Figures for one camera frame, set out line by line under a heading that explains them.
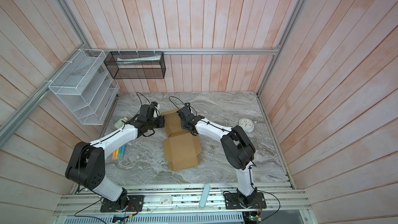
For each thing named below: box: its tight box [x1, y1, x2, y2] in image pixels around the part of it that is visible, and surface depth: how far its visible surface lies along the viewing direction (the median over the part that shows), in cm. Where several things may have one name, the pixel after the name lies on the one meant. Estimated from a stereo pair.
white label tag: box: [159, 197, 173, 205], surface depth 75 cm
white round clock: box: [238, 118, 255, 133], surface depth 103 cm
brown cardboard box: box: [161, 108, 203, 172], surface depth 92 cm
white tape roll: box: [114, 116, 129, 130], surface depth 97 cm
